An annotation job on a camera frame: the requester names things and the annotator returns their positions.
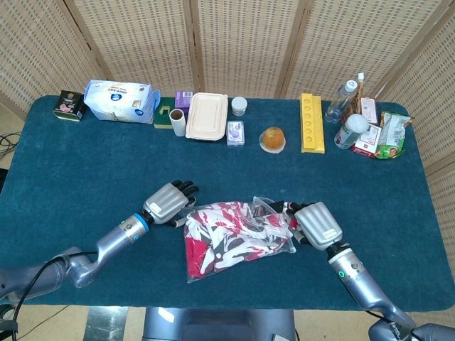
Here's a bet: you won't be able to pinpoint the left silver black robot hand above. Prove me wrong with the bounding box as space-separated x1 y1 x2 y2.
141 180 200 228

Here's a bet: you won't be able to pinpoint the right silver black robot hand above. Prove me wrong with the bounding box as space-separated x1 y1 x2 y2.
286 201 344 251

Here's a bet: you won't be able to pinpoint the black clothing hang tag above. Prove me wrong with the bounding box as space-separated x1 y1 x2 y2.
268 200 291 214

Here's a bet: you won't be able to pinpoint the clear plastic bag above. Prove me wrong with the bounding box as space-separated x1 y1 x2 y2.
177 195 298 284

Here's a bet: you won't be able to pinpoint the red white patterned clothes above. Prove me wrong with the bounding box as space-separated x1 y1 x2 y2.
183 201 298 278

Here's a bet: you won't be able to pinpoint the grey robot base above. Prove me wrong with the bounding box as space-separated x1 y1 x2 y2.
141 307 298 341

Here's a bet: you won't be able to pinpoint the green snack bag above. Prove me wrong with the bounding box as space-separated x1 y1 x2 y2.
375 110 415 161

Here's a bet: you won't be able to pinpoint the blue table cloth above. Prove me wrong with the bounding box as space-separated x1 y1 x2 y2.
0 94 455 313

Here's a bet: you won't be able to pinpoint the white cardboard roll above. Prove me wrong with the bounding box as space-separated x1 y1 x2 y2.
168 108 187 138

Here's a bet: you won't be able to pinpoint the green yellow sponge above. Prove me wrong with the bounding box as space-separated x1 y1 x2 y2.
153 97 177 129

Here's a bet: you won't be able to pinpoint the beige lidded lunch box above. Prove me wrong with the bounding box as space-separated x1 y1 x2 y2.
185 92 230 142

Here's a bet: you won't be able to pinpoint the orange jelly cup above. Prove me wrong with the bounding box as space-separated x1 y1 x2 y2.
258 126 287 155

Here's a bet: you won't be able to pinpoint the clear purple small case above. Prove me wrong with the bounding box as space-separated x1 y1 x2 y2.
226 120 245 148

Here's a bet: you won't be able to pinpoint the white green canister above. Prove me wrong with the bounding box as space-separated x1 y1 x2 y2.
333 114 370 151

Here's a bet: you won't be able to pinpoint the red white carton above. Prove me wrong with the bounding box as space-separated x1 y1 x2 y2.
350 123 383 158

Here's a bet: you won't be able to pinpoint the yellow tray with round holes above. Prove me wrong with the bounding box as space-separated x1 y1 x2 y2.
300 92 326 154

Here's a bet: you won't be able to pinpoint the purple cardboard box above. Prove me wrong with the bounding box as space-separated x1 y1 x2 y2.
173 90 196 114

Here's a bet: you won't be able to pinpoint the blue white tissue pack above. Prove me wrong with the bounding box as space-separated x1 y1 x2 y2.
83 79 161 125

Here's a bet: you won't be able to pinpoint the small white jar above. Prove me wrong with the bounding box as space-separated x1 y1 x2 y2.
231 97 248 117

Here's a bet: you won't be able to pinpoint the clear water bottle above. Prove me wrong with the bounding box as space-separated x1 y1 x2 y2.
324 79 360 124

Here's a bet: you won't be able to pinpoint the pink white small box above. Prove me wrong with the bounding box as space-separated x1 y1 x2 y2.
360 96 379 125

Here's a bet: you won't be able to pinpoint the brown pouch with white cap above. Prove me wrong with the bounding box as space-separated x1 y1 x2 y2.
341 72 367 124

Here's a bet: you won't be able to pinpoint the metal table leg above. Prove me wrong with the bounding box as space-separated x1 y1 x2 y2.
84 306 129 341

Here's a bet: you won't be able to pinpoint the dark green meat tin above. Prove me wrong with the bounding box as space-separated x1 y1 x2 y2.
52 90 87 123

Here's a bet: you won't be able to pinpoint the black floor cables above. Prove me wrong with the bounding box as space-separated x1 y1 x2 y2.
0 131 22 161

